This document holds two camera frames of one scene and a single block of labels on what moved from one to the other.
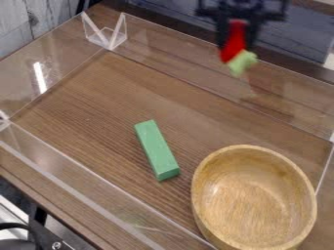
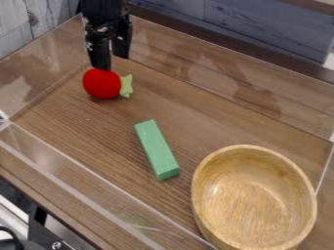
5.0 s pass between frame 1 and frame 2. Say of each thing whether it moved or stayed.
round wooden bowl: stayed
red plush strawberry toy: moved
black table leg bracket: stayed
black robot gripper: moved
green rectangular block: stayed
